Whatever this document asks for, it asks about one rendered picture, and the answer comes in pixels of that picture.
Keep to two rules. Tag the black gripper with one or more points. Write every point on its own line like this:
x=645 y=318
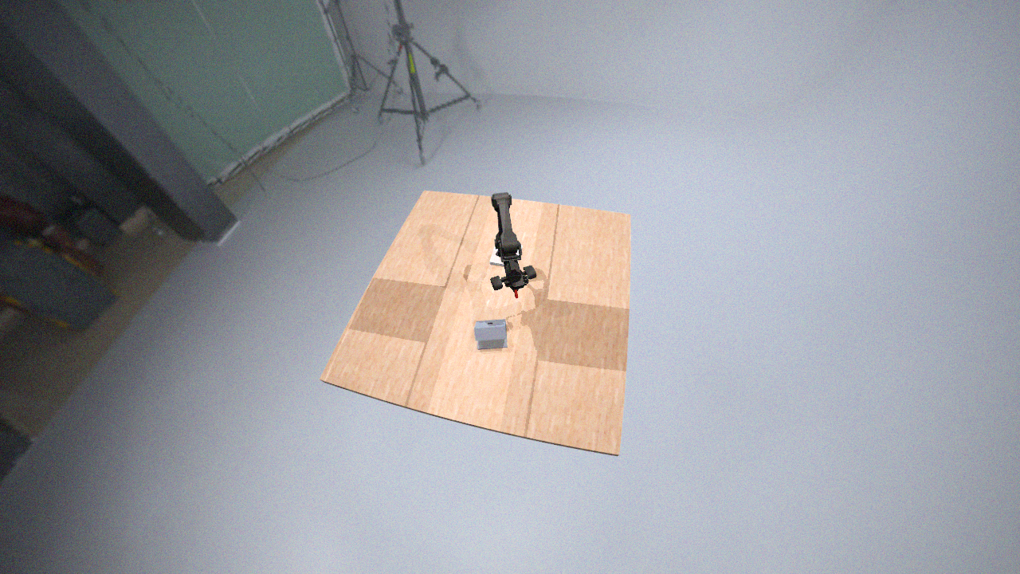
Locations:
x=497 y=281

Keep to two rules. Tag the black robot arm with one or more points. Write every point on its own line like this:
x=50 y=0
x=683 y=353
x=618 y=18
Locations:
x=506 y=241

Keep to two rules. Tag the grey sloped panel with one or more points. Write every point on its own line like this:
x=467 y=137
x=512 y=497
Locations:
x=490 y=334

